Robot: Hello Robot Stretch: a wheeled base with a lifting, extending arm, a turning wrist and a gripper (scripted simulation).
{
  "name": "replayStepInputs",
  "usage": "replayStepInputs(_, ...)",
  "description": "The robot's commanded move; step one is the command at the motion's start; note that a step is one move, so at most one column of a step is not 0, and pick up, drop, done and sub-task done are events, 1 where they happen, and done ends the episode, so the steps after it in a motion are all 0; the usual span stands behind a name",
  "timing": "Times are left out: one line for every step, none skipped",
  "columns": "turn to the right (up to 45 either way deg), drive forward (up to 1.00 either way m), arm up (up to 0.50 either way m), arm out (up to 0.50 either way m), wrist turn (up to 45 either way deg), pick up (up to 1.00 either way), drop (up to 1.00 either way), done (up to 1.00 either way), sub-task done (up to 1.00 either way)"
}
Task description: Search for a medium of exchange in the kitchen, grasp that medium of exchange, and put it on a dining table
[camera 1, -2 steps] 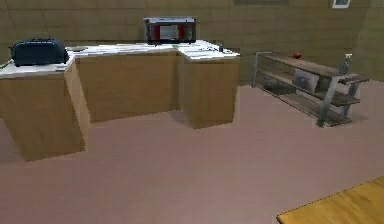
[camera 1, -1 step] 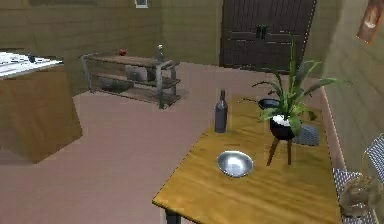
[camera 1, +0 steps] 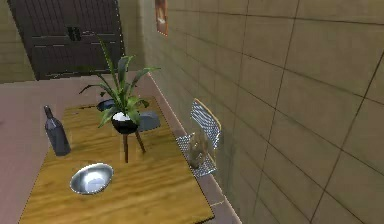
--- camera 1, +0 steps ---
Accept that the dark blue round plate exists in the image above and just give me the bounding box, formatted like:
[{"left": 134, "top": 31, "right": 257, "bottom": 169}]
[{"left": 96, "top": 98, "right": 117, "bottom": 112}]

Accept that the dark brown room door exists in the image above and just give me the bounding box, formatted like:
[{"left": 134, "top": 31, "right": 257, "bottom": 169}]
[{"left": 7, "top": 0, "right": 126, "bottom": 81}]

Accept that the dark glass bottle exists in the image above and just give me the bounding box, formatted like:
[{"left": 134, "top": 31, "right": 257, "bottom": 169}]
[{"left": 43, "top": 105, "right": 72, "bottom": 157}]

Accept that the framed wall picture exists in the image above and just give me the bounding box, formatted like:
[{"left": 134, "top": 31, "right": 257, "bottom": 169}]
[{"left": 154, "top": 0, "right": 169, "bottom": 37}]

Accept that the wooden dining table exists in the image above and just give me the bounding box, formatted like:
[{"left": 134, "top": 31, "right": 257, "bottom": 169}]
[{"left": 18, "top": 96, "right": 215, "bottom": 224}]

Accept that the green house plant black pot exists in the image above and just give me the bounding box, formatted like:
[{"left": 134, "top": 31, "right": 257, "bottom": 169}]
[{"left": 78, "top": 35, "right": 162, "bottom": 164}]

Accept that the silver metal bowl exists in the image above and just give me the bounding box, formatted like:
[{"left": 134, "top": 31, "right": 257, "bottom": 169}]
[{"left": 69, "top": 162, "right": 115, "bottom": 196}]

